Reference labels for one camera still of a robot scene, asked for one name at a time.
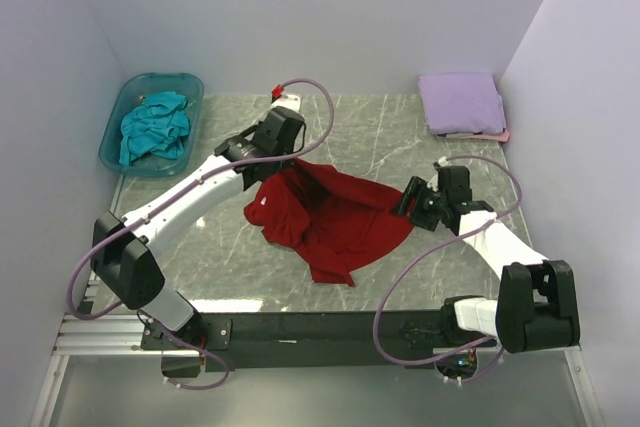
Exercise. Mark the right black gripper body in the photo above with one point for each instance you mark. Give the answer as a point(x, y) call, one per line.
point(427, 213)

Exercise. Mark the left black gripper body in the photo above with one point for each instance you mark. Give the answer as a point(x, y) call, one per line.
point(281, 165)

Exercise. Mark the red t-shirt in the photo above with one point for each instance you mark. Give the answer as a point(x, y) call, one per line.
point(335, 222)

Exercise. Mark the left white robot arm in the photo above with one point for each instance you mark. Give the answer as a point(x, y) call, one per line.
point(128, 265)

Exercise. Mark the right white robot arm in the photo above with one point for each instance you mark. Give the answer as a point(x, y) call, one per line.
point(536, 307)

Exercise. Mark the folded pink t-shirt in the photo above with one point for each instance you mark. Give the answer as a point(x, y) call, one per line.
point(502, 137)

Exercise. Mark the folded lilac t-shirt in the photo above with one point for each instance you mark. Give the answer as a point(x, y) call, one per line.
point(462, 103)

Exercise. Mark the teal crumpled t-shirt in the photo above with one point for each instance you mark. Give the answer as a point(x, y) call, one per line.
point(157, 126)

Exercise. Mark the teal plastic basket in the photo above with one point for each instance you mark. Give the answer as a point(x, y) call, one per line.
point(130, 96)

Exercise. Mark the black base beam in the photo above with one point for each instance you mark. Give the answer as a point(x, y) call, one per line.
point(315, 339)

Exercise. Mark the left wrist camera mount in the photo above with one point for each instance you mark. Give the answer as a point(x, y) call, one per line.
point(281, 98)

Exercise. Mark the aluminium frame rail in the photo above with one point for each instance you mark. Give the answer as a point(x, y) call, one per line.
point(110, 335)

